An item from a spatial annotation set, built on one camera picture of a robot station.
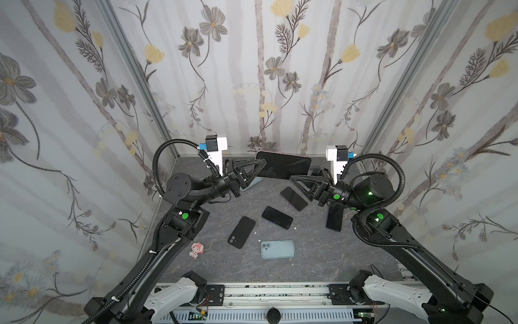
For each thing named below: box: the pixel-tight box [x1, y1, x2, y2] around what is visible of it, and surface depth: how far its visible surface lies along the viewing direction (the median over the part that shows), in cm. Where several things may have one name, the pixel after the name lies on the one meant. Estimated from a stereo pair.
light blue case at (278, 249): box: [260, 240, 297, 260], surface depth 88 cm
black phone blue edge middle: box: [261, 205, 294, 230], surface depth 96 cm
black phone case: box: [227, 216, 257, 250], surface depth 92 cm
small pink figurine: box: [188, 242, 205, 260], surface depth 84 cm
